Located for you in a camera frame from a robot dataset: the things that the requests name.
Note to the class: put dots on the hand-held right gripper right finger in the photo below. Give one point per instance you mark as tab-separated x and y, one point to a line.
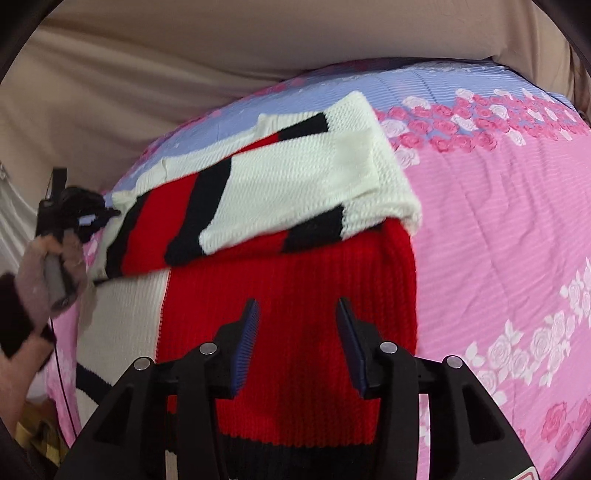
348	341

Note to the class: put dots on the white satin curtain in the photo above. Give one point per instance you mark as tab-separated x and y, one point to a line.
18	221

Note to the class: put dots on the person's left forearm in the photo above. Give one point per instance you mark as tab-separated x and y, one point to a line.
18	318

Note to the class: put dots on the red white black knitted sweater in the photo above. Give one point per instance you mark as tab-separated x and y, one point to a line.
277	286

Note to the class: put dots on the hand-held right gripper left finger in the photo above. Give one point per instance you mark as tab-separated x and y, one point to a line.
244	341

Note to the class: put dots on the yellow patterned mat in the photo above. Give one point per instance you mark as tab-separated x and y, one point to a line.
39	434

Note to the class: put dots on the beige backdrop cloth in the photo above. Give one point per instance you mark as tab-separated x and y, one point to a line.
184	69

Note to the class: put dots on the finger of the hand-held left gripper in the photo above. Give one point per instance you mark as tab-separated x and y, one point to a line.
94	226
107	205

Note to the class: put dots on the pink floral bedspread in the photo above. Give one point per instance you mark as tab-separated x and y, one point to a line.
485	207

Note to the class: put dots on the person's left hand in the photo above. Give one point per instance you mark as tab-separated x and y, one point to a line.
32	272

